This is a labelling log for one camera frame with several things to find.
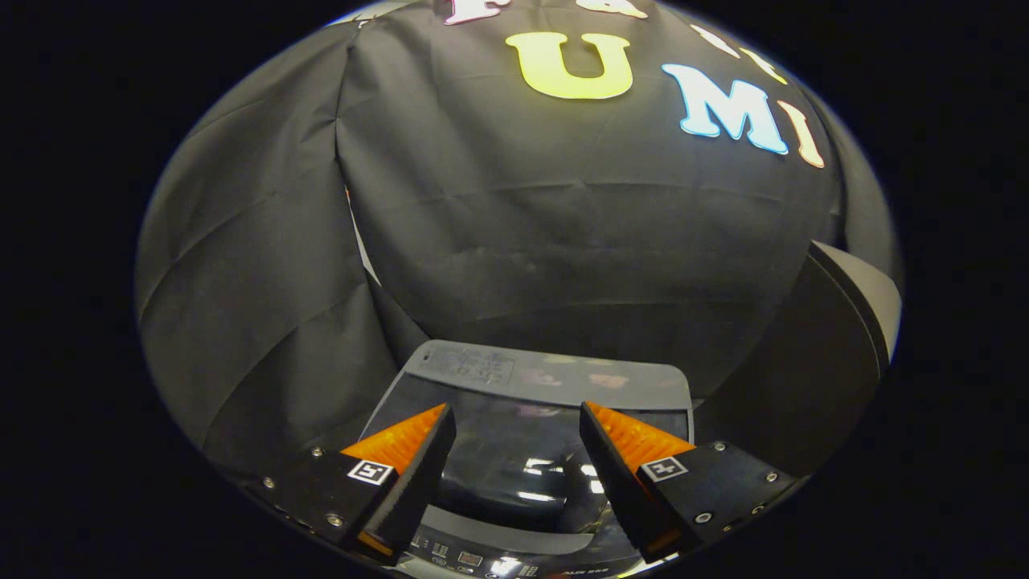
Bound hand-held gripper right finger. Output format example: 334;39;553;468
579;400;805;564

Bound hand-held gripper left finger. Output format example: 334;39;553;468
249;404;457;566

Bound beige cabinet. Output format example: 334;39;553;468
695;240;903;479

